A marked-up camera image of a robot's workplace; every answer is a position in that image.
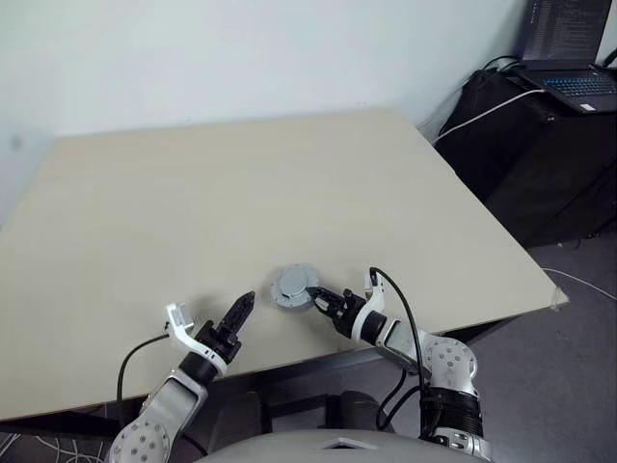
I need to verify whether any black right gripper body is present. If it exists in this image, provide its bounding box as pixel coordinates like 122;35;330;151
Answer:
329;287;367;335

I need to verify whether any dark rounded shape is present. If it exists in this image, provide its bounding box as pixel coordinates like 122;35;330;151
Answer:
325;390;397;433

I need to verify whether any round grey motor lid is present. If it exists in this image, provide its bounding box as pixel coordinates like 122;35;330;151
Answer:
279;267;313;298

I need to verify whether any clear table corner guard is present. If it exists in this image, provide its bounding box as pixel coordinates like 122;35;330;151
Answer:
549;286;572;311

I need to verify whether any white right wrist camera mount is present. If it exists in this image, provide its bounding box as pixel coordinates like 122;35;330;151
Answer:
349;274;388;341

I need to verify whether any white laptop cable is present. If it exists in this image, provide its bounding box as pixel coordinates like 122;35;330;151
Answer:
432;88;549;146

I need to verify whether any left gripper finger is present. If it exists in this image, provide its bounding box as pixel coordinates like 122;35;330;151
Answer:
219;289;254;335
228;290;256;340

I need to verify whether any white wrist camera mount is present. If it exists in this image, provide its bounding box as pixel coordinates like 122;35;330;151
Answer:
349;274;388;341
162;302;228;378

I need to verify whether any round grey motor housing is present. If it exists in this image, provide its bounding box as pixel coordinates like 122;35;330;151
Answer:
268;262;321;311

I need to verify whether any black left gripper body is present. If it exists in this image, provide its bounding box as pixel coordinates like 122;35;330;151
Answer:
195;318;245;368

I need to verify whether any black laptop power cable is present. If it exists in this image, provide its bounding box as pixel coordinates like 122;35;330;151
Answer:
483;55;523;74

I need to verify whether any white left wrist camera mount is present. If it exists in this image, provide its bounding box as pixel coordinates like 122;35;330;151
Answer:
162;302;228;378

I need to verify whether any white floor cable bundle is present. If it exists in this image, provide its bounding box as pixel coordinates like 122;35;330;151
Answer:
0;431;115;463

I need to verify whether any grey robot torso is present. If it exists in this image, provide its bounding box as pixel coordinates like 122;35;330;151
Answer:
192;427;483;463

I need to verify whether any black open laptop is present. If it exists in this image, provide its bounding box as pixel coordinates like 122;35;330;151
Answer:
513;0;617;115

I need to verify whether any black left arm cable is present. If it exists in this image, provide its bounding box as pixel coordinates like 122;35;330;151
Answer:
117;332;175;404

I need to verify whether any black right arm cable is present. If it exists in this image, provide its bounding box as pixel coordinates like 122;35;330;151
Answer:
368;267;435;435

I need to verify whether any large black case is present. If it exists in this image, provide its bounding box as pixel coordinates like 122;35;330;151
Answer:
435;68;617;250

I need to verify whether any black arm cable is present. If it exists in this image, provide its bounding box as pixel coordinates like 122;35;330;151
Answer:
117;332;175;404
368;267;435;435

